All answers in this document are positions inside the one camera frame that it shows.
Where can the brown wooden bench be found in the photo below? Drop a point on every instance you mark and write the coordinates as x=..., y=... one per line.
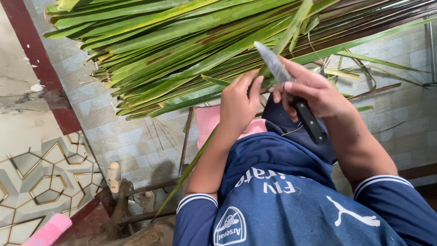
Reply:
x=420, y=170

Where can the loose brown dried leaf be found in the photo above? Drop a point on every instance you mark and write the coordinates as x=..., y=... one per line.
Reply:
x=375, y=91

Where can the beige sandal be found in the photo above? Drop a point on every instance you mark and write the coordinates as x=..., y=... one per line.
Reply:
x=113, y=176
x=148, y=201

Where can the person's left hand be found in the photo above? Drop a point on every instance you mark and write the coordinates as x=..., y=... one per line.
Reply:
x=237, y=106

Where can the grey metal frame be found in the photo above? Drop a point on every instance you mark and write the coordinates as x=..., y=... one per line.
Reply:
x=432, y=51

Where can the bundle of thin dry midribs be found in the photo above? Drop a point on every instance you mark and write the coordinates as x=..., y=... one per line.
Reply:
x=164, y=135

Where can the blue sports jersey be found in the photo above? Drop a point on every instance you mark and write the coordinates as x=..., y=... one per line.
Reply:
x=290, y=211

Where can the navy blue shorts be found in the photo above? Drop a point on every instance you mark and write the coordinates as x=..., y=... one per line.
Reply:
x=288, y=135

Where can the pink ribbed cushion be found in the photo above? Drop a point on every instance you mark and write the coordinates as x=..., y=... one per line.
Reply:
x=47, y=230

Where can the gnarled wooden root furniture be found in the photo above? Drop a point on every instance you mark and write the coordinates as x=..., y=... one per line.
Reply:
x=136, y=232

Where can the pile of green palm leaves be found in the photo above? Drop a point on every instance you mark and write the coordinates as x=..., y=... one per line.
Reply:
x=170, y=51

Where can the person's right hand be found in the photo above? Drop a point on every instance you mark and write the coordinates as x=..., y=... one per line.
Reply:
x=317, y=94

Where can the loose yellowish leaf piece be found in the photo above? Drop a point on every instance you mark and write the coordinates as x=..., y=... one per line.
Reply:
x=341, y=73

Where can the thin brown wooden stick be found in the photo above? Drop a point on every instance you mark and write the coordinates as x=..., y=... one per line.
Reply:
x=186, y=140

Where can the loose narrow green leaf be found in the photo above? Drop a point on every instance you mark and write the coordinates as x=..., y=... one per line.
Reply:
x=382, y=61

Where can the long single green leaf strip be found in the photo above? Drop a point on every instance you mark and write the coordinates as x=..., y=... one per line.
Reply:
x=191, y=167

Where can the pink plastic stool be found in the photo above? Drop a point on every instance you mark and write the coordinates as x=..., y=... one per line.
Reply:
x=206, y=119

